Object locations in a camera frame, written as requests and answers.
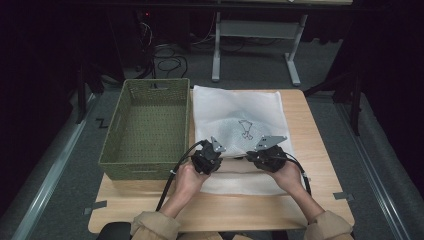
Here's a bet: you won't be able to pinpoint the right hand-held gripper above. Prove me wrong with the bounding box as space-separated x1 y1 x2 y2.
246 134 288 173

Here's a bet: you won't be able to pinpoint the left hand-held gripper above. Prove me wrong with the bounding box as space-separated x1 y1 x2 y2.
190 135 227 176

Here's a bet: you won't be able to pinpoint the green woven basket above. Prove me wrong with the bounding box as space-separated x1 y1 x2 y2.
98 78 192 181

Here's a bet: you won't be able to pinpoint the white mesh laundry bag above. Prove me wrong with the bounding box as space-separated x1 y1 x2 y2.
192 85 306 197

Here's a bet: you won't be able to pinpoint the person's right hand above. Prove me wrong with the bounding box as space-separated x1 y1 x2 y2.
270 160 306 196

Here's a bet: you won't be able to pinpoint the person's left hand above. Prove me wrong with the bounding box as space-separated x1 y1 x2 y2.
173 161 212 202

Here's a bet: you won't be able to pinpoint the person's lap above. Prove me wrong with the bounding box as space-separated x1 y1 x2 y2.
178 232 254 240

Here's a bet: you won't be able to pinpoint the black metal stand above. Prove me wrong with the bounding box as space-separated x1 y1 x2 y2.
303 71 365 137
74 58 105 125

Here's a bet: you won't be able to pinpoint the black chair armrest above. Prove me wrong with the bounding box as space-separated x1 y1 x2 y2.
96 221 133 240

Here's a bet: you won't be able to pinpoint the white-framed desk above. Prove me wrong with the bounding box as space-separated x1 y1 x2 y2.
211 0 354 87

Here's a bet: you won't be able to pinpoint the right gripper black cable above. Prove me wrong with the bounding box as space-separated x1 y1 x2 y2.
283 152 313 196

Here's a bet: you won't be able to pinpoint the metal floor rail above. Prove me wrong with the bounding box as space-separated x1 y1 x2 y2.
336 103 413 240
11 93 98 240

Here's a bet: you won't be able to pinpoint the black floor cables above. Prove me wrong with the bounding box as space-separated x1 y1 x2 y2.
151 41 190 80

